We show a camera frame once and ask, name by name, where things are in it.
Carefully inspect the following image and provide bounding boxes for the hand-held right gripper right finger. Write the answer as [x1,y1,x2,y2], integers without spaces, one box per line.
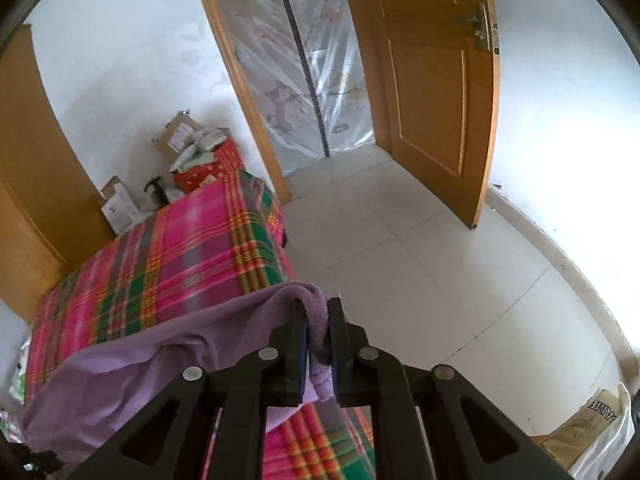
[327,296,576,480]

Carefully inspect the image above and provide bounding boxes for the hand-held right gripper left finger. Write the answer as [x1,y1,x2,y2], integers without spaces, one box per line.
[65,302,309,480]

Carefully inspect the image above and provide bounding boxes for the purple fleece garment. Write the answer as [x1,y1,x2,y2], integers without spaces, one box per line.
[20,281,336,466]

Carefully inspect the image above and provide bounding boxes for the pink plaid bed sheet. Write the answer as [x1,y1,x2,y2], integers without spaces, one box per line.
[22,170,376,480]

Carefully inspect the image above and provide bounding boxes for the red patterned box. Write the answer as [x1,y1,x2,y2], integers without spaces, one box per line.
[172,135,246,193]

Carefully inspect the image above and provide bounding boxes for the small white box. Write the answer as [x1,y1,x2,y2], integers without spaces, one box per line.
[100,176,143,236]

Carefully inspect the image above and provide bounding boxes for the pile of white packets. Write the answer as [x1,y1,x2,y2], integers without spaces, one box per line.
[170,127,231,171]

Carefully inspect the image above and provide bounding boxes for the brown cardboard box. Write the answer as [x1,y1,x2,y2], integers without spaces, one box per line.
[152,112,203,166]

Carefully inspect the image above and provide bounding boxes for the white printed bag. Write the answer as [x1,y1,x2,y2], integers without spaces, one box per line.
[530,382,636,480]

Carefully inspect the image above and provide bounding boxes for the wooden door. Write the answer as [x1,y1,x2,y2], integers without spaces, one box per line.
[337,0,501,231]

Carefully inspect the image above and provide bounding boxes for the clear plastic door curtain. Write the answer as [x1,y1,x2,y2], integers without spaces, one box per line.
[210,0,376,178]

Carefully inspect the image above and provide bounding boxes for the wooden wardrobe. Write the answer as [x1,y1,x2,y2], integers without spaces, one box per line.
[0,25,118,321]

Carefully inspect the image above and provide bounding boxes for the black t-handle tool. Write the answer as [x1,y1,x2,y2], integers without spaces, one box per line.
[144,177,166,206]

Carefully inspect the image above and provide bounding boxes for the wooden door frame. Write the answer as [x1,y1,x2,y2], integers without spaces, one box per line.
[189,0,292,206]

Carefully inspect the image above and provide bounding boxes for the metal door handle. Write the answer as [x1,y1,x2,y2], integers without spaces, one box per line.
[455,4,498,53]

